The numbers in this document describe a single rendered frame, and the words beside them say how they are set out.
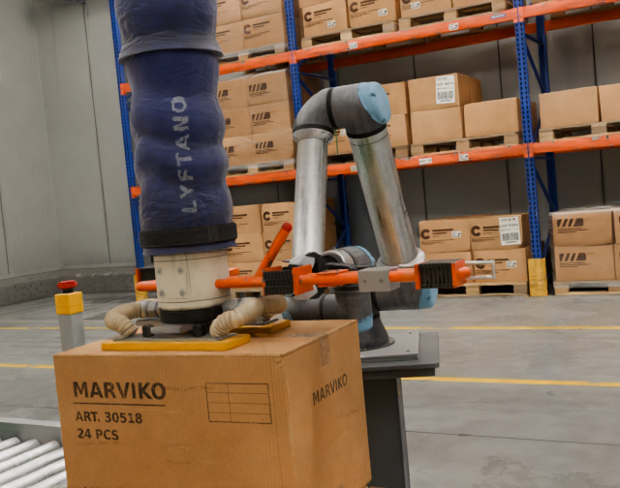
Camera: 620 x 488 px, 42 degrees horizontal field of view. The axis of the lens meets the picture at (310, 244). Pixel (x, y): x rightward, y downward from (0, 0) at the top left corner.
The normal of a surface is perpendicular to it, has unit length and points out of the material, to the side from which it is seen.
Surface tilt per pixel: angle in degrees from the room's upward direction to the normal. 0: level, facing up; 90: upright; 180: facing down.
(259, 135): 88
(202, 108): 78
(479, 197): 90
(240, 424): 90
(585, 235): 90
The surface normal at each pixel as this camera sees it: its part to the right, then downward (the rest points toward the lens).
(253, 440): -0.42, 0.09
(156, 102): -0.11, -0.17
